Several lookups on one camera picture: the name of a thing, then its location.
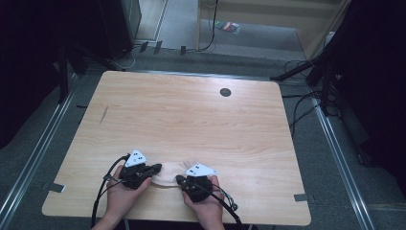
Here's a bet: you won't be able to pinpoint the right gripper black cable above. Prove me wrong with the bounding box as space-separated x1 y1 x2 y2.
191 181 246 230

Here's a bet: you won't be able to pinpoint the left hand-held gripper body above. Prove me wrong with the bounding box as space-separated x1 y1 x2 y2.
119 149 151 190

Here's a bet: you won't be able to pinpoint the black curtain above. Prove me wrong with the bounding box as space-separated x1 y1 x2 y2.
329 0 406 195
0 0 108 150

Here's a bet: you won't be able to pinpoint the black floor cables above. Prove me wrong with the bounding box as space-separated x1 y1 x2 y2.
282 58 324 139

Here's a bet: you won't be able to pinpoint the colourful packet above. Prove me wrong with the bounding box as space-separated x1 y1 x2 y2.
214 20 241 35

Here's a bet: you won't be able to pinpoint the metal floor rail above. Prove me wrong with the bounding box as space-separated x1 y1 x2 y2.
311 97 375 230
0 90 77 226

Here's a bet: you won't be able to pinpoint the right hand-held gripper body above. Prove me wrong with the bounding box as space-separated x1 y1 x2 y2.
182 162 218 203

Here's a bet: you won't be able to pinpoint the pink sock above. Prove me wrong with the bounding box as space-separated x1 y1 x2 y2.
150 160 199 188

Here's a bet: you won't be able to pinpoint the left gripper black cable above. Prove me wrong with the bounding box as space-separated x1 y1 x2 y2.
90 154 131 230

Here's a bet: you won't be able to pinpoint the black metal stand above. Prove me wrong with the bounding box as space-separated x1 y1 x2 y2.
56 40 124 104
270 47 341 117

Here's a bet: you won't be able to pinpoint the person's right hand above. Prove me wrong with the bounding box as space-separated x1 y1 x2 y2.
182 175 224 221

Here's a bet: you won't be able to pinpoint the hanging black cable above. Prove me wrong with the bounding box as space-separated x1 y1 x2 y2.
196 0 220 53

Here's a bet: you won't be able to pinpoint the person's left hand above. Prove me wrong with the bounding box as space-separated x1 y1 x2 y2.
106 166 152 217

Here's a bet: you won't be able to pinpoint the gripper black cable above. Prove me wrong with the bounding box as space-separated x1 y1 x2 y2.
191 181 246 230
90 154 131 230

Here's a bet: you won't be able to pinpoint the white floor cable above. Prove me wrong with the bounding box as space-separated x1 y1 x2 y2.
111 44 142 72

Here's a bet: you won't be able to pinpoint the dark cabinet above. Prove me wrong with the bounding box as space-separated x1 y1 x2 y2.
98 0 143 61

